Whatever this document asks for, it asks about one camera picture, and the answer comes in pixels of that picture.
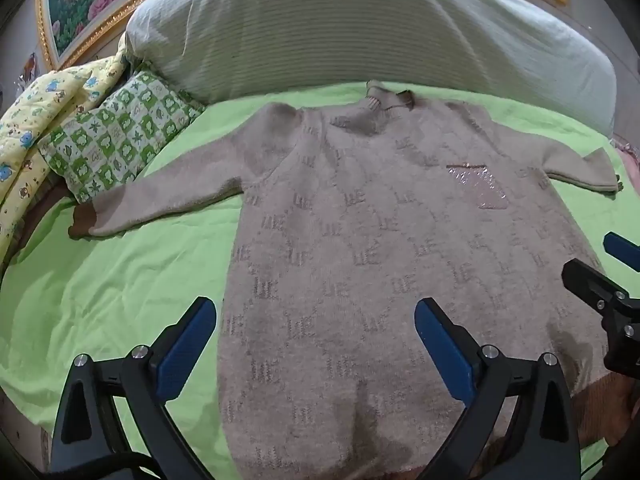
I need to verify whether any white striped quilt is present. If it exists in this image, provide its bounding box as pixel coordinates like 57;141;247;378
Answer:
125;0;617;136

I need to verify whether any yellow cartoon print blanket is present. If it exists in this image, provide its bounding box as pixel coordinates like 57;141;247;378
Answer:
0;35;133;271

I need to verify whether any green bed sheet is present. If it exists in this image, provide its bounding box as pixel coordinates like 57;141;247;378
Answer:
0;82;640;480

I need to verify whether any gold framed floral painting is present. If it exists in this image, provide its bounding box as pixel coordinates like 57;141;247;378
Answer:
35;0;221;72

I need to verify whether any green patterned pillow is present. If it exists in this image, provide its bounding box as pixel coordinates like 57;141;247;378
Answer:
39;69;207;205

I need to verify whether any pink cloth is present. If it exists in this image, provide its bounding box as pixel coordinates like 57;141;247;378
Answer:
612;135;640;181

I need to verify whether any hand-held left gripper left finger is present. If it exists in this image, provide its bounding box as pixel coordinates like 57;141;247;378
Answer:
50;296;218;480

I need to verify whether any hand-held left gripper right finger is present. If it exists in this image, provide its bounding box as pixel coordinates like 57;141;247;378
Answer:
414;297;583;480

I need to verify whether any beige knit sweater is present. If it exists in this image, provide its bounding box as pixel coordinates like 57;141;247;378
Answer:
68;80;638;480

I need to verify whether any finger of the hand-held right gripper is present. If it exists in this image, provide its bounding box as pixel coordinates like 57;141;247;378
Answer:
602;232;640;271
561;259;640;376

